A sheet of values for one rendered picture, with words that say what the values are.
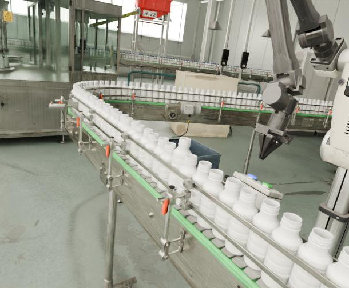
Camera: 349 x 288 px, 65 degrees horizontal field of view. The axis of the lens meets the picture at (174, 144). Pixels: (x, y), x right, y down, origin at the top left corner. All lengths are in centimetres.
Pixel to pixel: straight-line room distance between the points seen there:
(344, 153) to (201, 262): 67
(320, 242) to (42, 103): 390
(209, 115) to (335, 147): 183
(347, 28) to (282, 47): 1330
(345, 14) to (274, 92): 1360
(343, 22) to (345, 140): 1325
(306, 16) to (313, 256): 80
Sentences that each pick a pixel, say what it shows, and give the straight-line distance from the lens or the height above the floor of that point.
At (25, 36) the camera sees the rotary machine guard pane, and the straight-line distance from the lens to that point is 409.
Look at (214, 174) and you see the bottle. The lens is 73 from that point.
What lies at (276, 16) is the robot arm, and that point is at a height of 159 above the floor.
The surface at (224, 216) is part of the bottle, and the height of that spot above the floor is 107.
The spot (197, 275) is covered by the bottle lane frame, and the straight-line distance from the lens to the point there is 84.
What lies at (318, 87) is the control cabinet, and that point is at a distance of 721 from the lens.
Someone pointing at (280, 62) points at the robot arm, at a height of 147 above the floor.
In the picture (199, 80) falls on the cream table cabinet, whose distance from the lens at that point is 516.
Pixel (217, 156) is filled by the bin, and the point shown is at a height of 94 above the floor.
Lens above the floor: 144
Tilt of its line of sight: 18 degrees down
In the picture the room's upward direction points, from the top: 7 degrees clockwise
